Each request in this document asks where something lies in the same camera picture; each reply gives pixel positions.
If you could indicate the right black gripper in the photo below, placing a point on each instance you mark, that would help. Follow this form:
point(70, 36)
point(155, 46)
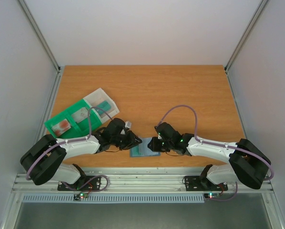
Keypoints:
point(158, 143)

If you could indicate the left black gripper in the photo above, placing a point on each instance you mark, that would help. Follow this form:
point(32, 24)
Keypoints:
point(131, 143)

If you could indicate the teal card with stripe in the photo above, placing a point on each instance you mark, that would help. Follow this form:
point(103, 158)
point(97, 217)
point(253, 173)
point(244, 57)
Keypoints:
point(141, 150)

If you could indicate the teal card holder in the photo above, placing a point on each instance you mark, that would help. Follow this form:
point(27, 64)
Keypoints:
point(150, 152)

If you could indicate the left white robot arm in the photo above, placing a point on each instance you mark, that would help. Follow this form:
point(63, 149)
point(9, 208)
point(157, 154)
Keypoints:
point(45, 160)

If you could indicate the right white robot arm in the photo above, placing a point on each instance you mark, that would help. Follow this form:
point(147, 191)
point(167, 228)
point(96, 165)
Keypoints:
point(243, 161)

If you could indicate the teal card in bin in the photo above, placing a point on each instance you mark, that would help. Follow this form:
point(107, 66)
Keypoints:
point(103, 106)

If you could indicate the grey card in tray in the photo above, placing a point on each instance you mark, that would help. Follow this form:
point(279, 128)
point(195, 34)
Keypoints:
point(80, 115)

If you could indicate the red white card in tray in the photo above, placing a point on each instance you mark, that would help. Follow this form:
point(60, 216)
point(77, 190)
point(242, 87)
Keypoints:
point(61, 127)

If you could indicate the green plastic tray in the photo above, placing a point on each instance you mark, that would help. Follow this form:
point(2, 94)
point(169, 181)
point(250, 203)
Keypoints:
point(73, 121)

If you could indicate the white translucent plastic bin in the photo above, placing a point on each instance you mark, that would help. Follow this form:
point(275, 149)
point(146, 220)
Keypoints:
point(99, 98)

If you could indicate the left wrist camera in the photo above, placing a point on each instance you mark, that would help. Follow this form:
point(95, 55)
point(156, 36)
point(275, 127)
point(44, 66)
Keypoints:
point(128, 124)

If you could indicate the aluminium front rail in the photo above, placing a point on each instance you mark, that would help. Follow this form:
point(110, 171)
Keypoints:
point(134, 180)

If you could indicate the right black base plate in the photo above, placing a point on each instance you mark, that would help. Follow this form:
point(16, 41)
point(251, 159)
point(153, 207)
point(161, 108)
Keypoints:
point(194, 183)

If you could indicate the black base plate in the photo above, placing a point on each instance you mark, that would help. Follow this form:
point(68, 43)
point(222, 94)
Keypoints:
point(83, 184)
point(194, 183)

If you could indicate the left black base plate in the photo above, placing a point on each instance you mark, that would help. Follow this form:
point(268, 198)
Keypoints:
point(83, 184)

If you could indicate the grey slotted cable duct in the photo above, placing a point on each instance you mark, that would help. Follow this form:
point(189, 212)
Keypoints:
point(113, 198)

